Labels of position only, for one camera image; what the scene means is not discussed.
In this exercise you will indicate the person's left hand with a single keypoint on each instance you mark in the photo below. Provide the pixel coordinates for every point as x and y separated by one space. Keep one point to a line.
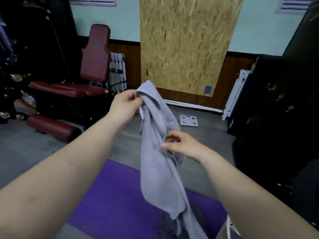
124 109

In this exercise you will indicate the person's right hand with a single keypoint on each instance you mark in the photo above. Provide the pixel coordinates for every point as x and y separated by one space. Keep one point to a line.
189 146

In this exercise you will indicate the whitish grey towel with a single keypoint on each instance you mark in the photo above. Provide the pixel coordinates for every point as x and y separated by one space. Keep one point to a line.
157 171

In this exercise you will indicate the dark grey towel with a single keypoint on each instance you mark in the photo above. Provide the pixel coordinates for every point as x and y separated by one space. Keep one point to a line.
167 227

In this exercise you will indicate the white perforated laundry basket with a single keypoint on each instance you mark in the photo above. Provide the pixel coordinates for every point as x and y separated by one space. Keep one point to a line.
233 229

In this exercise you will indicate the person's right forearm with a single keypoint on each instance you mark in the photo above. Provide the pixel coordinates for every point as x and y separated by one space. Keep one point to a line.
249 196

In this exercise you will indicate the person's left forearm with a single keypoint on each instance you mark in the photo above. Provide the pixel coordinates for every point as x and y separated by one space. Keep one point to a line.
49 184

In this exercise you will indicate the white bathroom scale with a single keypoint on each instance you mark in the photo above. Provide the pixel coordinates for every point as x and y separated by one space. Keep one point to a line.
189 120

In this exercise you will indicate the red bench seat pad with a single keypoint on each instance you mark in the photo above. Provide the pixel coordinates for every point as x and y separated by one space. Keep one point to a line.
69 89

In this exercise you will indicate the red bench backrest pad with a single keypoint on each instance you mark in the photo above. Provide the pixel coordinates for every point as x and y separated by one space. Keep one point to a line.
96 57

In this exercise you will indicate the blue label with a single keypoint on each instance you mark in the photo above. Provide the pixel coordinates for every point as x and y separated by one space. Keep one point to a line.
208 90

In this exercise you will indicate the red padded gym roller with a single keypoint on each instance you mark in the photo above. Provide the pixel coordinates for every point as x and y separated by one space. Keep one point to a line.
49 125

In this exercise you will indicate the purple yoga mat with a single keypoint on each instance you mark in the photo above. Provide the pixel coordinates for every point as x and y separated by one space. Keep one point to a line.
112 201

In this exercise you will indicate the red padded gym machine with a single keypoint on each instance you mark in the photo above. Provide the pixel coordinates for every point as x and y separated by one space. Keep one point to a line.
37 47

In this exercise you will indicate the white vertical frame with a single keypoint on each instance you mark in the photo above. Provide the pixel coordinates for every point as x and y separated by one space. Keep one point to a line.
236 92

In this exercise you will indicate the beige wall board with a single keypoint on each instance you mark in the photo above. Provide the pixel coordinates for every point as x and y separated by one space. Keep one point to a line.
187 34

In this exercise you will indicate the grey louvred wall vent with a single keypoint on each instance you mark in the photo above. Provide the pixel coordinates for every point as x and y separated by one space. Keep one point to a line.
294 4
92 1

